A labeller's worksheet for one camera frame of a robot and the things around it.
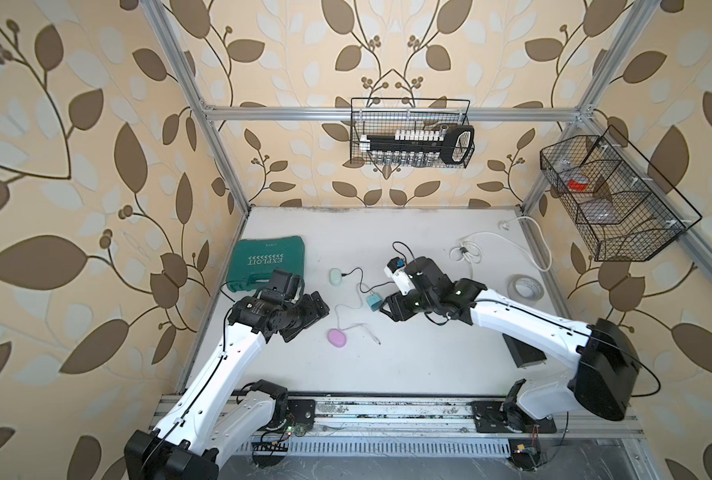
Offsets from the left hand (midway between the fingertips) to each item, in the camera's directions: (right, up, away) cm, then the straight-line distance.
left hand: (316, 312), depth 77 cm
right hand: (+19, +1, +3) cm, 19 cm away
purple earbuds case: (+4, -10, +10) cm, 15 cm away
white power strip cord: (+50, +15, +28) cm, 59 cm away
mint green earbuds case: (+3, +6, +23) cm, 24 cm away
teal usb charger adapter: (+16, 0, +14) cm, 21 cm away
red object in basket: (+71, +33, +4) cm, 78 cm away
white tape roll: (+65, +3, +20) cm, 68 cm away
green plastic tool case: (-25, +11, +22) cm, 35 cm away
